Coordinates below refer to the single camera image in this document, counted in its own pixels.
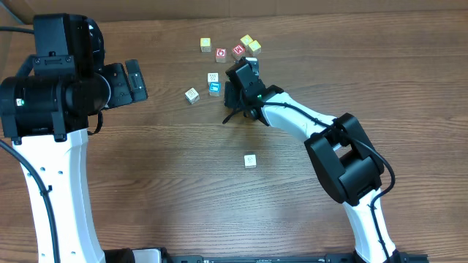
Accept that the white patterned block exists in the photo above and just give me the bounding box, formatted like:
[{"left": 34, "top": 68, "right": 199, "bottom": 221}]
[
  {"left": 207, "top": 72, "right": 219, "bottom": 83},
  {"left": 185, "top": 88, "right": 200, "bottom": 104}
]

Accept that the red framed block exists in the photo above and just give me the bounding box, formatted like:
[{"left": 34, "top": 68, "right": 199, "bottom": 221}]
[{"left": 244, "top": 154, "right": 257, "bottom": 168}]

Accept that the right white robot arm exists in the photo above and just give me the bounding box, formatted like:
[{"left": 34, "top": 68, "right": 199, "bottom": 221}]
[{"left": 224, "top": 82, "right": 399, "bottom": 262}]

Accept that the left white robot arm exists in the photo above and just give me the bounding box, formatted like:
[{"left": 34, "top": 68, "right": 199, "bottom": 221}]
[{"left": 1, "top": 14, "right": 161, "bottom": 262}]

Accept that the blue letter block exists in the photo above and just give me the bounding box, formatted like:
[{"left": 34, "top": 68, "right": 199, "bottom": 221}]
[{"left": 208, "top": 82, "right": 222, "bottom": 96}]

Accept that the red block letter left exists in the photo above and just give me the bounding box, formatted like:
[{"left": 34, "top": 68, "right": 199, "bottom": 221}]
[{"left": 215, "top": 48, "right": 227, "bottom": 63}]

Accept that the red block letter E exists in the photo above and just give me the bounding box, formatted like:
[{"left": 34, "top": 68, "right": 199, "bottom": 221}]
[{"left": 232, "top": 44, "right": 246, "bottom": 61}]

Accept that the yellow block right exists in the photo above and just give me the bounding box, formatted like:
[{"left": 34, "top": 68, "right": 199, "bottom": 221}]
[{"left": 248, "top": 40, "right": 262, "bottom": 57}]

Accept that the yellow block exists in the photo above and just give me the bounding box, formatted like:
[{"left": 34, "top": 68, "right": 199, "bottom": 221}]
[
  {"left": 200, "top": 37, "right": 211, "bottom": 53},
  {"left": 248, "top": 40, "right": 262, "bottom": 57},
  {"left": 241, "top": 34, "right": 253, "bottom": 49}
]

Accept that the yellow block upper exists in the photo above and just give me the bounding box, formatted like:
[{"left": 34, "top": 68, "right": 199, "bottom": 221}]
[{"left": 241, "top": 34, "right": 253, "bottom": 49}]

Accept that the yellow block far left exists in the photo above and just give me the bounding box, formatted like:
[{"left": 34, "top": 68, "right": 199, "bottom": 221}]
[{"left": 200, "top": 37, "right": 211, "bottom": 53}]

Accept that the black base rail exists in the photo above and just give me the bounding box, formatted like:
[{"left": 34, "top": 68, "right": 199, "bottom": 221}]
[{"left": 104, "top": 248, "right": 429, "bottom": 263}]

